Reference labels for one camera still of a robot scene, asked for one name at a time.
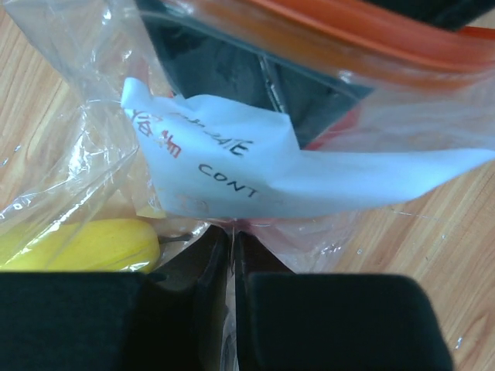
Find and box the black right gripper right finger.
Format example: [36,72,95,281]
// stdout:
[234,233,452,370]

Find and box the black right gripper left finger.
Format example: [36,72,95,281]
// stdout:
[1,227,230,370]

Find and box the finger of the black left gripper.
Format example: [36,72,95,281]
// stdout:
[135,1,372,148]

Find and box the clear zip top bag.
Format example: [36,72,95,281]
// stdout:
[1,1,494,271]

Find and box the fake yellow lemon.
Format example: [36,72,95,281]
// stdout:
[1,219,161,273]

